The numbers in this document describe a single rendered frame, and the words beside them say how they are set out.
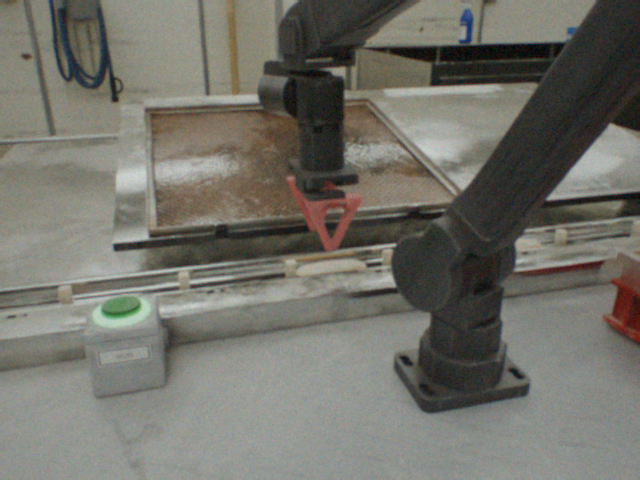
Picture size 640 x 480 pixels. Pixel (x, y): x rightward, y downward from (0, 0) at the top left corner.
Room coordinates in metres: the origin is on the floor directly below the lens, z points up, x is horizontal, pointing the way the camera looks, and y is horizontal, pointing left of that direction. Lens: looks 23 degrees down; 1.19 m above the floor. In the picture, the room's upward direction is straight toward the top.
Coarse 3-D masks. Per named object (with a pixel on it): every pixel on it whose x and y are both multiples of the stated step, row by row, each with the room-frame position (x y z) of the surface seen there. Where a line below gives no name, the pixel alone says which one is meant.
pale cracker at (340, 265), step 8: (312, 264) 0.70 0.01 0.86; (320, 264) 0.70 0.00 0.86; (328, 264) 0.70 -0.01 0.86; (336, 264) 0.70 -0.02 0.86; (344, 264) 0.70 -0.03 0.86; (352, 264) 0.70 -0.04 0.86; (360, 264) 0.70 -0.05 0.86; (296, 272) 0.69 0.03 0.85; (304, 272) 0.68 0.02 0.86; (312, 272) 0.68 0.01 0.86; (320, 272) 0.68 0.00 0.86; (328, 272) 0.68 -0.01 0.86
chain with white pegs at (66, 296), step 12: (636, 228) 0.83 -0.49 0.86; (564, 240) 0.79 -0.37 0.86; (384, 252) 0.72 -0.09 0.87; (288, 264) 0.68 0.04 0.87; (384, 264) 0.72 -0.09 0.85; (180, 276) 0.64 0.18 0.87; (288, 276) 0.68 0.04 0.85; (60, 288) 0.61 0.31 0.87; (180, 288) 0.64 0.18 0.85; (72, 300) 0.61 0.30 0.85
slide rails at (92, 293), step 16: (544, 240) 0.81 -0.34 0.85; (368, 256) 0.75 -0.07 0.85; (240, 272) 0.69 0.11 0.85; (256, 272) 0.69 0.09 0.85; (272, 272) 0.69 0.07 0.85; (96, 288) 0.65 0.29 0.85; (112, 288) 0.65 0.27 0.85; (128, 288) 0.65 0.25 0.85; (144, 288) 0.65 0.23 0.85; (160, 288) 0.65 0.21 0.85; (176, 288) 0.65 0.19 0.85; (0, 304) 0.61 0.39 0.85; (16, 304) 0.61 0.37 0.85; (32, 304) 0.61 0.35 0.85
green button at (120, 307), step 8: (120, 296) 0.52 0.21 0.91; (128, 296) 0.52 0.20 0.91; (104, 304) 0.51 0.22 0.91; (112, 304) 0.51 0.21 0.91; (120, 304) 0.51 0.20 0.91; (128, 304) 0.51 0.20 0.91; (136, 304) 0.51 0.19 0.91; (104, 312) 0.49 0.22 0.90; (112, 312) 0.49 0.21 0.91; (120, 312) 0.49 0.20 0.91; (128, 312) 0.49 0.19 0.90; (136, 312) 0.50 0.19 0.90
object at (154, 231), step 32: (160, 128) 1.13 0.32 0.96; (192, 128) 1.14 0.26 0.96; (256, 128) 1.15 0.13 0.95; (288, 128) 1.16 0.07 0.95; (352, 128) 1.18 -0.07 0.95; (384, 128) 1.19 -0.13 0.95; (160, 160) 0.98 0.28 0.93; (224, 160) 0.99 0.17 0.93; (352, 160) 1.02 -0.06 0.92; (160, 192) 0.86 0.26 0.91; (288, 192) 0.88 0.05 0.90; (352, 192) 0.89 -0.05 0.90; (384, 192) 0.89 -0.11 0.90; (160, 224) 0.76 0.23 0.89; (192, 224) 0.77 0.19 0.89; (256, 224) 0.77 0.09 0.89; (288, 224) 0.78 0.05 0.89
